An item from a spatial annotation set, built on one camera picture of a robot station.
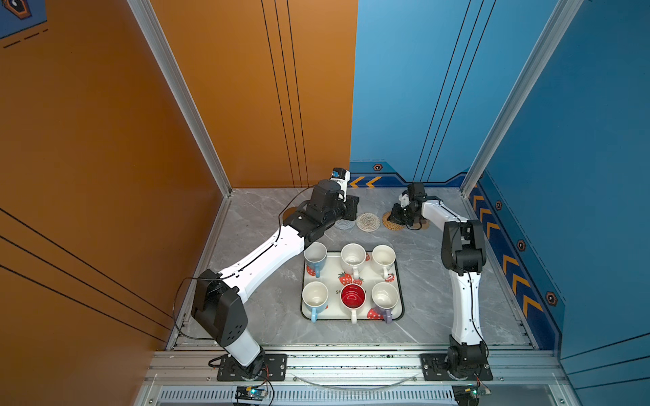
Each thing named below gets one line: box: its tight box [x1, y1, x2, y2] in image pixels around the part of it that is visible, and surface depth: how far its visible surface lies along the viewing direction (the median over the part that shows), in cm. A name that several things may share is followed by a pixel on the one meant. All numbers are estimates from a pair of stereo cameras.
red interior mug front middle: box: [339, 282, 367, 324], surface depth 82 cm
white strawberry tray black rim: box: [301, 251, 405, 321], surface depth 86 cm
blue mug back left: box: [302, 241, 328, 279], surface depth 89 cm
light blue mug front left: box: [302, 280, 330, 324], surface depth 81 cm
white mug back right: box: [371, 244, 397, 280], surface depth 90 cm
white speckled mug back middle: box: [340, 242, 367, 280], surface depth 91 cm
